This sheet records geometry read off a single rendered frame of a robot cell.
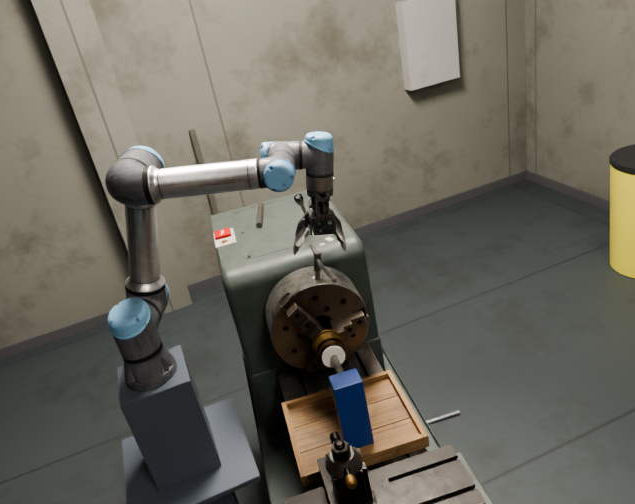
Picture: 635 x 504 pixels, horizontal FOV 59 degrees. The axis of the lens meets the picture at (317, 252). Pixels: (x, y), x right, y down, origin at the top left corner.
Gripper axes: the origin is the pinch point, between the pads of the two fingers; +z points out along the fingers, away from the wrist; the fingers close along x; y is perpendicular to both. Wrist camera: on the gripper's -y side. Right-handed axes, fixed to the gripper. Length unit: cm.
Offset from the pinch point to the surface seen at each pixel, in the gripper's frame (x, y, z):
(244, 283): -22.3, -13.4, 15.3
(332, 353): 0.6, 16.8, 24.2
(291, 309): -9.3, 4.2, 16.0
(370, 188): 89, -275, 78
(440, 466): 20, 53, 34
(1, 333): -192, -218, 147
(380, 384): 17.1, 10.4, 42.6
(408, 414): 21, 26, 42
